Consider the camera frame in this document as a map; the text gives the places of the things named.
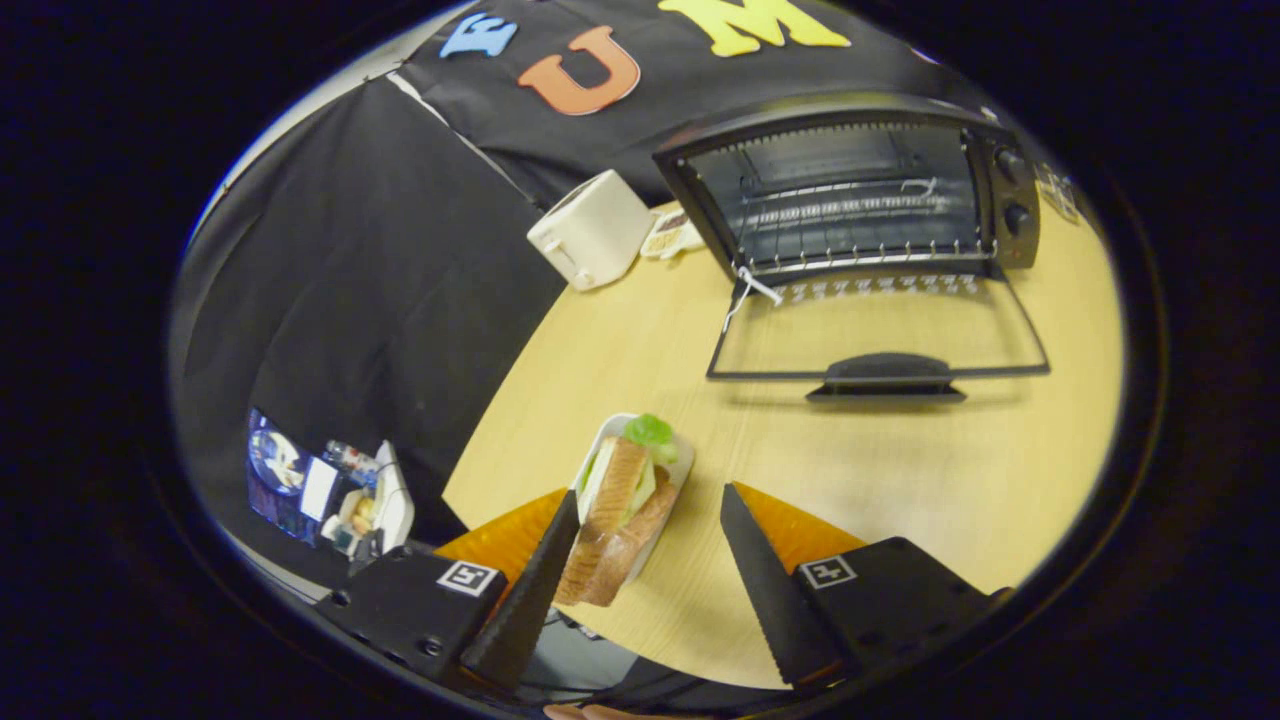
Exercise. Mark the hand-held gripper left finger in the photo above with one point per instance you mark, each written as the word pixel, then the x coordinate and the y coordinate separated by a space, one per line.
pixel 535 600

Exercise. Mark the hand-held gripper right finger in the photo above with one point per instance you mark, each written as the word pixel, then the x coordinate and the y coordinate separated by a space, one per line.
pixel 775 590

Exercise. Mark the sandwich with lettuce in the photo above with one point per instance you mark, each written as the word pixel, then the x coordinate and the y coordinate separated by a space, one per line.
pixel 620 490

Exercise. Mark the black toaster oven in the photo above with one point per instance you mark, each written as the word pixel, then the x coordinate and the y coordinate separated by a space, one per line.
pixel 1015 218

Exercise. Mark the white paper food tray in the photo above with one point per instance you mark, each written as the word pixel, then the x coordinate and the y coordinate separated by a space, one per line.
pixel 684 468

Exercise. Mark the white open box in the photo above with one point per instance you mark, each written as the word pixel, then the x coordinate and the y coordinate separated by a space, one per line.
pixel 395 505

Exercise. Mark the white pop-up toaster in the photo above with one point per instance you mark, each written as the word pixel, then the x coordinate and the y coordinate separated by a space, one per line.
pixel 590 235

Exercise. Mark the clear plastic bottle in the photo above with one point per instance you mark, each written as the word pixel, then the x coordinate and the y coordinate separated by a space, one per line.
pixel 350 460

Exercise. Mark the small dish with snacks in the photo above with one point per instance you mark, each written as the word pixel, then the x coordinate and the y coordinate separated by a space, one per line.
pixel 668 238

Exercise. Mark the black backdrop cloth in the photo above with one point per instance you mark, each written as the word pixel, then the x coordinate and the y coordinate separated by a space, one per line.
pixel 380 250

